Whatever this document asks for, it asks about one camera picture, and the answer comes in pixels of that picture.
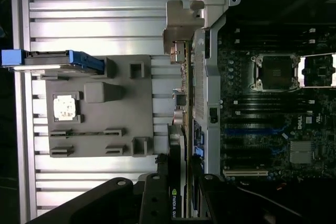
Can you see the grey parts rack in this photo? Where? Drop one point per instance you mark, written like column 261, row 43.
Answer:
column 118, row 108

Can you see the white expansion slot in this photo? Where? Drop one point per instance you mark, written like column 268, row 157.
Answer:
column 244, row 173

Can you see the disk with blue carrier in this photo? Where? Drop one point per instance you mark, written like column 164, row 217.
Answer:
column 52, row 57

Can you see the silver chipset heatsink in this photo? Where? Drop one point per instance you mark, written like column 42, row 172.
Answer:
column 302, row 151

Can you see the green Dell motherboard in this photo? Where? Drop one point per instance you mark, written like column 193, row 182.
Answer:
column 323, row 140

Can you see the blue expansion slot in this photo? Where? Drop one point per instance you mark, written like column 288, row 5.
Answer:
column 252, row 131

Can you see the grey metal PC case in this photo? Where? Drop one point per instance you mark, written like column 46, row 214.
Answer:
column 212, row 77

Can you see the black RAM slot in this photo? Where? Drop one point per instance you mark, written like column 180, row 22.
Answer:
column 273, row 41
column 273, row 107
column 273, row 97
column 273, row 101
column 273, row 47
column 273, row 36
column 273, row 30
column 273, row 113

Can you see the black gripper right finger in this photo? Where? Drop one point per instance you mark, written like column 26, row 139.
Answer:
column 218, row 203

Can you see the grey corner fixture block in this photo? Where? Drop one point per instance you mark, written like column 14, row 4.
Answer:
column 210, row 3

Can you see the silver socket cover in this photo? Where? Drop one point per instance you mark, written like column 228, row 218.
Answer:
column 302, row 72

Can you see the silver CPU chip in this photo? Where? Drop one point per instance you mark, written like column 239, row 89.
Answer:
column 64, row 107

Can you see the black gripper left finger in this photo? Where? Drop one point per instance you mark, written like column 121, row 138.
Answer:
column 155, row 197

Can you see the CPU socket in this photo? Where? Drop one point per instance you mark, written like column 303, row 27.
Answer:
column 275, row 73

